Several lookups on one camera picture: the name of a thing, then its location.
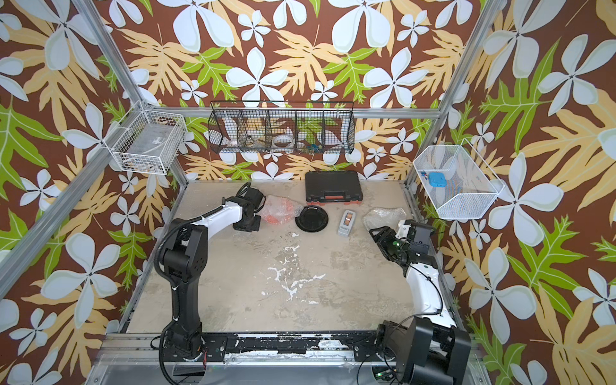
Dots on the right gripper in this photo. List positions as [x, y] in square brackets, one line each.
[385, 237]

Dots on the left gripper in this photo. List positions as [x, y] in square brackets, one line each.
[257, 227]

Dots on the clear bubble wrap sheet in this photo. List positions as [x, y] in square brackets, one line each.
[272, 198]

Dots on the orange plastic plate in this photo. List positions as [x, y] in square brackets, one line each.
[279, 212]

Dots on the black dinner plate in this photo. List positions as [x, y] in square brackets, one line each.
[312, 219]

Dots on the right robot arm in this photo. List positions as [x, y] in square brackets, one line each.
[427, 347]

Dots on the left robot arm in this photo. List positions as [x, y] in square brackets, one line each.
[182, 256]

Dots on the grey tape dispenser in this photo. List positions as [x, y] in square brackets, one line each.
[346, 223]

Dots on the black tool case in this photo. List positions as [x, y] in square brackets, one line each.
[333, 186]

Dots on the blue small object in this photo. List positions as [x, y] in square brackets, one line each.
[437, 180]

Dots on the black wire basket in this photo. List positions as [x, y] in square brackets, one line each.
[282, 126]

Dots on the white wire basket right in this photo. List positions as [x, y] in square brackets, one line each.
[472, 185]

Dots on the white wire basket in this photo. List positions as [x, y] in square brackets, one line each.
[472, 185]
[148, 140]

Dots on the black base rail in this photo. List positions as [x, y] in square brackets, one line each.
[219, 347]

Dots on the white wire basket left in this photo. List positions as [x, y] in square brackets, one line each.
[148, 140]

